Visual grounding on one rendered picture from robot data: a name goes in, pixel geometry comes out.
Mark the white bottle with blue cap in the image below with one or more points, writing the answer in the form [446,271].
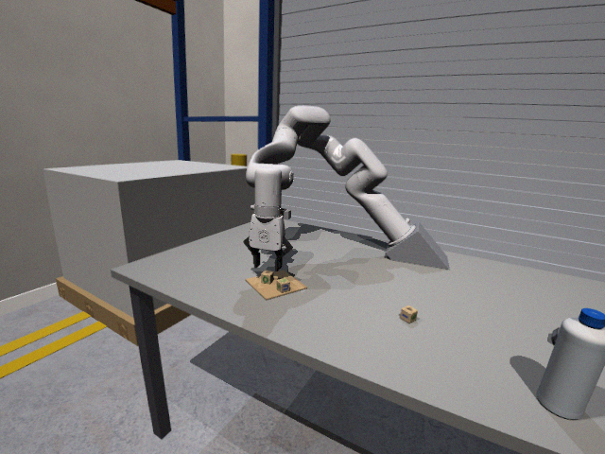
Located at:
[575,365]

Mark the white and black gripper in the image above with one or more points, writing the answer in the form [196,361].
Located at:
[264,236]

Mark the tan flat mat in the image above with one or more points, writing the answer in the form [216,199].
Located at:
[269,291]

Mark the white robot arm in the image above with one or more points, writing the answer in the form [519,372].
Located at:
[308,123]

